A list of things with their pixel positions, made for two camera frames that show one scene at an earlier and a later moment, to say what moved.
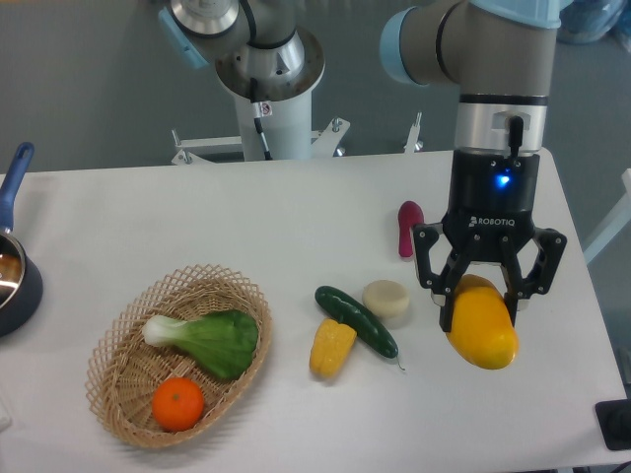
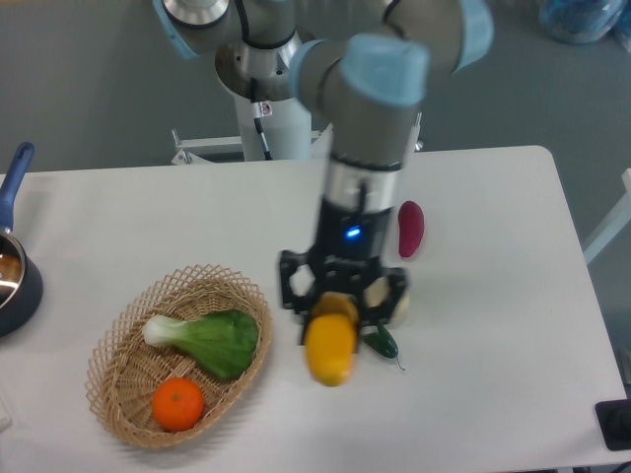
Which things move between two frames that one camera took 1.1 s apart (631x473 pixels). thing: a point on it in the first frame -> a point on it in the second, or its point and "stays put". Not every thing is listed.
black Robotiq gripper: [490, 218] -> [351, 244]
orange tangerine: [177, 404] stays put
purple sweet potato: [409, 215] stays put
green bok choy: [225, 340] stays put
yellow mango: [482, 331] -> [331, 337]
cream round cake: [386, 299] stays put
